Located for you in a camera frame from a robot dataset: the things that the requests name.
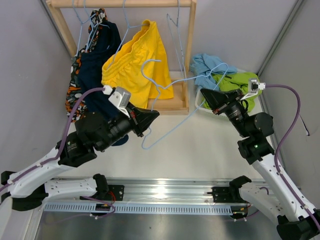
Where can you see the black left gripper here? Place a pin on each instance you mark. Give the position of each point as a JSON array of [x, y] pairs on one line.
[[140, 119]]

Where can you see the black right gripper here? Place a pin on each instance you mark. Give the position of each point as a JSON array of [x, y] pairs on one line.
[[218, 100]]

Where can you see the lime green shorts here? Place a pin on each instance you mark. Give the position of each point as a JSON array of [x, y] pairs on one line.
[[235, 85]]

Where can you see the light blue shorts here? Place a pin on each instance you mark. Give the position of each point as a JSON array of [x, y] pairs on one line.
[[209, 70]]

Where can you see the yellow shorts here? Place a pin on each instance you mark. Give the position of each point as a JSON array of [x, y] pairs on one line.
[[141, 67]]

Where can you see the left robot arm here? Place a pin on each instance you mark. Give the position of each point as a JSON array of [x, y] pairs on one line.
[[38, 184]]

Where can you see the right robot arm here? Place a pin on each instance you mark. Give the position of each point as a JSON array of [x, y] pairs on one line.
[[294, 216]]

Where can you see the patterned camouflage shorts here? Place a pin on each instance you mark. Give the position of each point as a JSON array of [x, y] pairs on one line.
[[74, 92]]

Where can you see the navy blue shorts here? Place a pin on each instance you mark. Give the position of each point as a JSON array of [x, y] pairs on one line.
[[90, 71]]

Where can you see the white plastic basket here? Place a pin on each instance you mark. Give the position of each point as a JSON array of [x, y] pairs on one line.
[[200, 100]]

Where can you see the wooden clothes rack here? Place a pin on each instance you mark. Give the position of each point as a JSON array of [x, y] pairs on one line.
[[179, 105]]

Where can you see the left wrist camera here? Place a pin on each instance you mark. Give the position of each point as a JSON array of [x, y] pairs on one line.
[[118, 97]]

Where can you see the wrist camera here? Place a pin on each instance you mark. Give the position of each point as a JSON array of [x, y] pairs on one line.
[[118, 97], [254, 86]]

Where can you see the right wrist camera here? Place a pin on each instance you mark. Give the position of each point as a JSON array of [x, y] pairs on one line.
[[254, 86]]

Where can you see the aluminium mounting rail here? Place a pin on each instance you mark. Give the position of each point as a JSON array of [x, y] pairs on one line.
[[174, 197]]

